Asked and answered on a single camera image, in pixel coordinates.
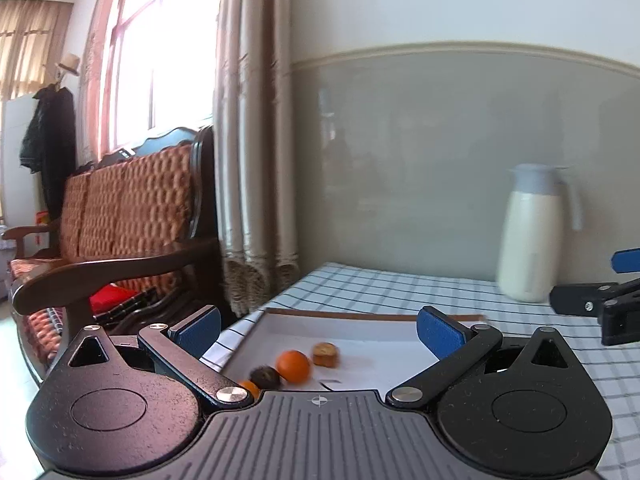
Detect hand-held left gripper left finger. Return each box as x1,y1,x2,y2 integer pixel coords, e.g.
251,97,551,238
64,305,254,412

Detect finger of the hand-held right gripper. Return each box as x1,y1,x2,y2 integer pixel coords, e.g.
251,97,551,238
611,249,640,275
549,276,640,318

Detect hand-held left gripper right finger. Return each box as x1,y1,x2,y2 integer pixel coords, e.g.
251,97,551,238
385,306,582,412

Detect brown cardboard box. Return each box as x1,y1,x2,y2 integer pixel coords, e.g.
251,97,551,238
220,307,489,397

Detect dark water chestnut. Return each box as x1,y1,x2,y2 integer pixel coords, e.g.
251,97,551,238
249,366,281,390

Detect reddish orange tangerine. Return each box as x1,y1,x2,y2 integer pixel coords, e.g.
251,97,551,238
276,350,312,385

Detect brown cylindrical vegetable piece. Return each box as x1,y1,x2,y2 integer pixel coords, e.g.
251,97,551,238
312,342,341,367

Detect white black checked tablecloth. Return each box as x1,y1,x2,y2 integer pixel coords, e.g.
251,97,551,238
200,261,640,480

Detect cream thermos jug grey lid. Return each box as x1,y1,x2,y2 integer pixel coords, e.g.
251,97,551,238
496,163,584,304

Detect red cushion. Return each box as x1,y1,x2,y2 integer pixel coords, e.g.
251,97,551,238
90,284,152,317

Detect wooden sofa orange cushions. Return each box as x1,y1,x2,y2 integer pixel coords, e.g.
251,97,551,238
0,125,222,386

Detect beige lace curtain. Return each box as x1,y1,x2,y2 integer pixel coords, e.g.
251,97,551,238
212,0,302,319

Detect black hanging coat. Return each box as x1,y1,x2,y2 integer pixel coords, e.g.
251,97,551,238
20,87,77,222

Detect white refrigerator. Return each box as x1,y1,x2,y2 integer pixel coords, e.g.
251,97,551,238
0,94,52,227

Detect window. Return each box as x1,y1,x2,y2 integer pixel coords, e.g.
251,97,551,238
97,0,227,157

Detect beige hat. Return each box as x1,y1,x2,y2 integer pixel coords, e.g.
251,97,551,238
55,53,81,77

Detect beige sheer curtain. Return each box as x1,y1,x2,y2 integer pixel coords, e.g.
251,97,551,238
0,0,74,102

